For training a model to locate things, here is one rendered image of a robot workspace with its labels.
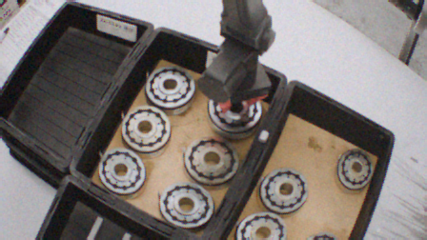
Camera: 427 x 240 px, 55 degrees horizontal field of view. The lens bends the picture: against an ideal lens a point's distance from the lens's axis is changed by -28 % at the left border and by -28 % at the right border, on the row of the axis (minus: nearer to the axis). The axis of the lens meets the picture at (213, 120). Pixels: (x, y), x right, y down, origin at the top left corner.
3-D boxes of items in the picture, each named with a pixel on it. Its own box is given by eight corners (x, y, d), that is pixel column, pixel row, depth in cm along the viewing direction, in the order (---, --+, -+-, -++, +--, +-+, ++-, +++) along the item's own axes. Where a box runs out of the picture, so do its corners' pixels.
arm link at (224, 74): (277, 28, 86) (233, 5, 87) (244, 71, 80) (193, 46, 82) (269, 67, 96) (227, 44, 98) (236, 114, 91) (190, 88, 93)
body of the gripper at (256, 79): (271, 90, 102) (275, 68, 95) (218, 105, 100) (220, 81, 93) (256, 63, 105) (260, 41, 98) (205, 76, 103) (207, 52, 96)
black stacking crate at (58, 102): (69, 26, 128) (67, 0, 118) (154, 56, 123) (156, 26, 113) (-2, 135, 108) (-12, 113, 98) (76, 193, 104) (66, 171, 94)
